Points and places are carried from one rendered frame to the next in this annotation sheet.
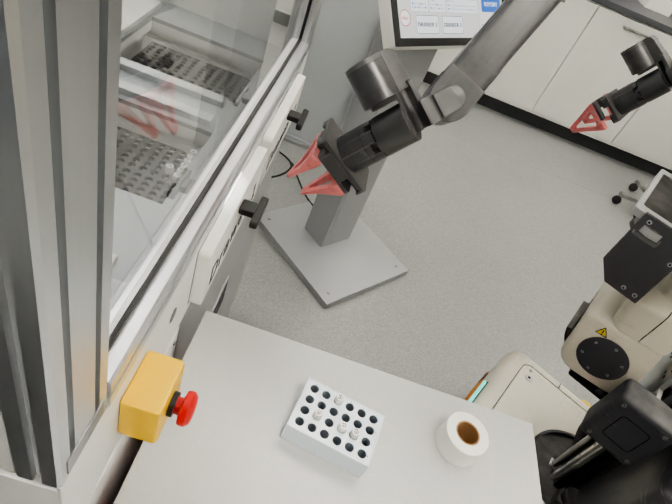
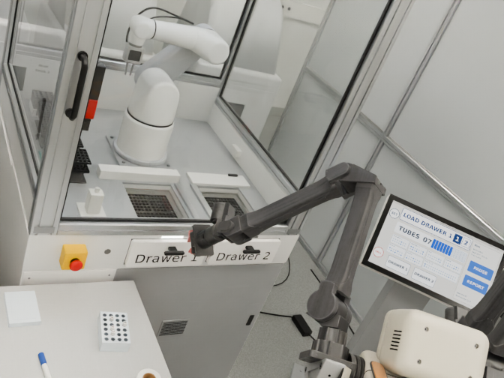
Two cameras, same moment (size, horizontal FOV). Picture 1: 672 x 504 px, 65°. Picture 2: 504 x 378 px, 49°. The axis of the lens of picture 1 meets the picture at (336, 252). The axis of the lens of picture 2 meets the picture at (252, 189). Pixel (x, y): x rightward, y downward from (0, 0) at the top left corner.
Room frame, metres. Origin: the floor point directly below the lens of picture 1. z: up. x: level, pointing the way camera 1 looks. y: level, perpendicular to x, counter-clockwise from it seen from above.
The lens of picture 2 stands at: (-0.04, -1.26, 2.06)
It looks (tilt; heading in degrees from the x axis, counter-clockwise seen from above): 28 degrees down; 59
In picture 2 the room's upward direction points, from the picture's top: 23 degrees clockwise
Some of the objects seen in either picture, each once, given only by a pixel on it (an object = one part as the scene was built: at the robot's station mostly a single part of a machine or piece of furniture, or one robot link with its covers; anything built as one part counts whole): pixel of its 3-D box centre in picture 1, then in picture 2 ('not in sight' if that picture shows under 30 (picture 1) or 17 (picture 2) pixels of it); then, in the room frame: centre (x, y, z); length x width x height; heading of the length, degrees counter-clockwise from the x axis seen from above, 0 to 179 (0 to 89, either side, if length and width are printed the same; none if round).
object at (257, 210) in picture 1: (251, 209); (173, 250); (0.62, 0.15, 0.91); 0.07 x 0.04 x 0.01; 7
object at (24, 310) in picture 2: not in sight; (22, 308); (0.15, 0.00, 0.77); 0.13 x 0.09 x 0.02; 97
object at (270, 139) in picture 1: (280, 126); (244, 251); (0.93, 0.21, 0.87); 0.29 x 0.02 x 0.11; 7
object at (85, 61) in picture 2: not in sight; (77, 88); (0.19, 0.11, 1.45); 0.05 x 0.03 x 0.19; 97
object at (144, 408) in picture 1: (154, 397); (73, 257); (0.29, 0.12, 0.88); 0.07 x 0.05 x 0.07; 7
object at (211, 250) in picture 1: (231, 218); (168, 253); (0.61, 0.17, 0.87); 0.29 x 0.02 x 0.11; 7
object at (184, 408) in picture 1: (182, 407); (76, 264); (0.29, 0.09, 0.88); 0.04 x 0.03 x 0.04; 7
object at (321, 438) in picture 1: (333, 426); (113, 331); (0.41, -0.10, 0.78); 0.12 x 0.08 x 0.04; 87
